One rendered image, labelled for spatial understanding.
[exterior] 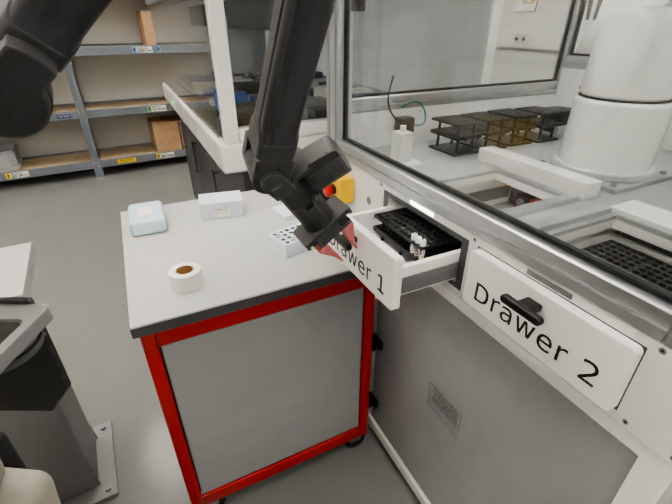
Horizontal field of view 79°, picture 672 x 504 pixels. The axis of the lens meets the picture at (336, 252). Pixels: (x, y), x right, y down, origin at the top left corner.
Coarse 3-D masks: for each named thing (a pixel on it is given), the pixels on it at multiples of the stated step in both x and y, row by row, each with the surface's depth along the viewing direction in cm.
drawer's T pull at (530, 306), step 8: (504, 296) 63; (512, 304) 62; (520, 304) 61; (528, 304) 61; (536, 304) 61; (520, 312) 60; (528, 312) 59; (536, 312) 61; (528, 320) 59; (536, 320) 58
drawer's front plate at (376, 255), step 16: (368, 240) 76; (368, 256) 78; (384, 256) 72; (400, 256) 70; (352, 272) 86; (368, 272) 79; (384, 272) 73; (400, 272) 71; (368, 288) 81; (384, 288) 75; (400, 288) 72; (384, 304) 76
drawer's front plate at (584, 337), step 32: (480, 256) 71; (480, 288) 72; (512, 288) 66; (544, 288) 62; (512, 320) 67; (544, 320) 61; (576, 320) 56; (544, 352) 63; (576, 352) 57; (608, 352) 53; (640, 352) 50; (576, 384) 59; (608, 384) 54
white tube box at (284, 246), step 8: (296, 224) 111; (272, 232) 107; (280, 232) 108; (288, 232) 107; (272, 240) 105; (280, 240) 103; (288, 240) 103; (296, 240) 103; (272, 248) 106; (280, 248) 103; (288, 248) 101; (296, 248) 103; (304, 248) 105; (288, 256) 102
